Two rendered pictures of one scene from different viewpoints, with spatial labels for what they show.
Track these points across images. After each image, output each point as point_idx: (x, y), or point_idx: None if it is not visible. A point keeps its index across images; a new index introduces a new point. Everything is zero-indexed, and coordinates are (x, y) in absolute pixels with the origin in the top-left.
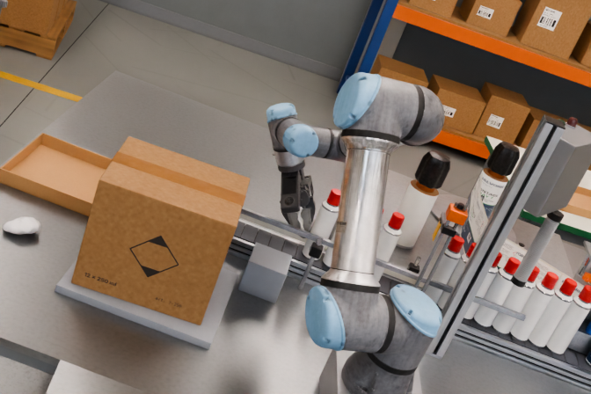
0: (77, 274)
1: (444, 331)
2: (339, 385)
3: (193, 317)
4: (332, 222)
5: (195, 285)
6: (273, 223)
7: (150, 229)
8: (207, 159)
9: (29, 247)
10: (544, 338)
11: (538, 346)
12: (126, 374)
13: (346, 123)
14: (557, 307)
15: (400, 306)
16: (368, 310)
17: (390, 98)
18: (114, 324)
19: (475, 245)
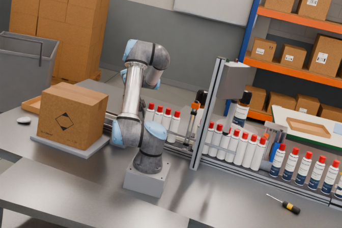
0: (38, 132)
1: (195, 157)
2: (130, 165)
3: (82, 147)
4: (151, 116)
5: (81, 133)
6: None
7: (61, 109)
8: (117, 106)
9: (25, 126)
10: (247, 163)
11: (245, 167)
12: (48, 162)
13: (123, 57)
14: (249, 147)
15: (146, 125)
16: (131, 126)
17: (139, 46)
18: (50, 149)
19: (210, 121)
